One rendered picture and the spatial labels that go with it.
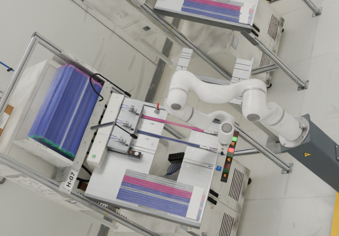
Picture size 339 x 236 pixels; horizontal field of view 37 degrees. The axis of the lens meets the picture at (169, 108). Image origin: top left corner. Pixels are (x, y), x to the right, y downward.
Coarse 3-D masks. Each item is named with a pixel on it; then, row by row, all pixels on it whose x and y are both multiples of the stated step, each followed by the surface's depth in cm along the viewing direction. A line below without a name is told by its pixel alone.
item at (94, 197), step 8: (96, 200) 305; (104, 200) 302; (112, 200) 302; (128, 208) 301; (136, 208) 299; (152, 216) 302; (160, 216) 296; (168, 216) 296; (184, 224) 297; (192, 224) 293
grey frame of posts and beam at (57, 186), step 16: (48, 48) 308; (128, 96) 340; (96, 112) 317; (240, 128) 334; (256, 144) 342; (0, 160) 274; (80, 160) 303; (272, 160) 356; (32, 176) 284; (64, 192) 294; (96, 208) 309; (128, 224) 323
